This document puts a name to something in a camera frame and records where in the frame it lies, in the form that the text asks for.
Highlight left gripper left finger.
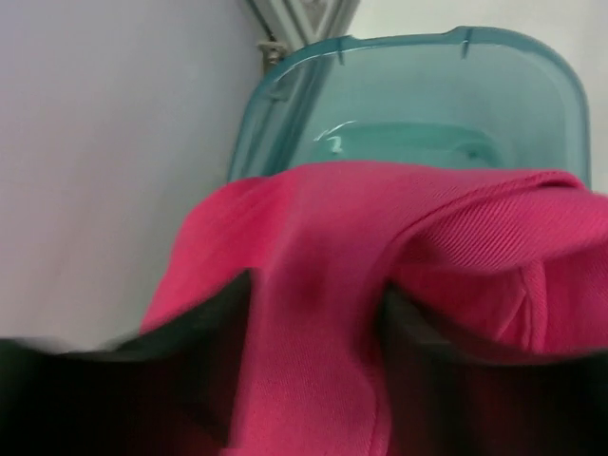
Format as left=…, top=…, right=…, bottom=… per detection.
left=1, top=273, right=252, bottom=455

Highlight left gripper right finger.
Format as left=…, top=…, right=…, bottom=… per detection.
left=377, top=286, right=607, bottom=455

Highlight pink magenta trousers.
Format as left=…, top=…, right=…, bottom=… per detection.
left=142, top=161, right=607, bottom=455

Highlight teal plastic bin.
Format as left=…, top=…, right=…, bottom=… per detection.
left=227, top=27, right=591, bottom=182

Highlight aluminium frame post left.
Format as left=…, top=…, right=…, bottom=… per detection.
left=244, top=0, right=360, bottom=66

